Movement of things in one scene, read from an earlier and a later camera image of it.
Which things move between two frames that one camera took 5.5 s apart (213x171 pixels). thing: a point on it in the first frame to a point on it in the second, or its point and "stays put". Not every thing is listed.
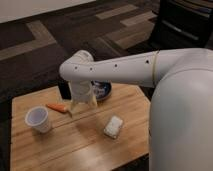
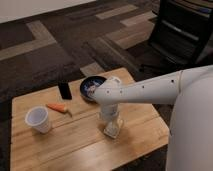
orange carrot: (57, 107) stays put
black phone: (64, 89) stays put
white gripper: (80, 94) to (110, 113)
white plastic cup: (37, 118) stays put
